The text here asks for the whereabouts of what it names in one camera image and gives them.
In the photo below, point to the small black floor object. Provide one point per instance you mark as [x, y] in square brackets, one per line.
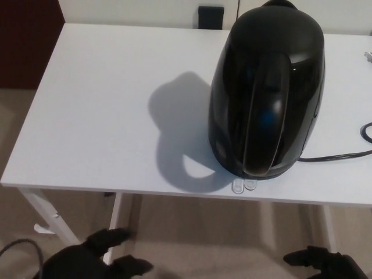
[108, 194]

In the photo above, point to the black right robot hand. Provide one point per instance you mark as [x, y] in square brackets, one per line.
[337, 264]

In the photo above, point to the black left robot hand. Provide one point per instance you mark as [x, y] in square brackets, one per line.
[75, 261]

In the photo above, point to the black electric kettle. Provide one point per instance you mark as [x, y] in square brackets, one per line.
[276, 43]

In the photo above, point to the white table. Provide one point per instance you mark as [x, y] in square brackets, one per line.
[101, 101]

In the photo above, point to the white hook on table leg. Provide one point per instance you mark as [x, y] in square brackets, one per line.
[43, 228]

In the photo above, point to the kettle base with clear button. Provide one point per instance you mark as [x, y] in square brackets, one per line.
[237, 186]

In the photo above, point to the dark brown door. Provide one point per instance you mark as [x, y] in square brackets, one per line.
[29, 43]

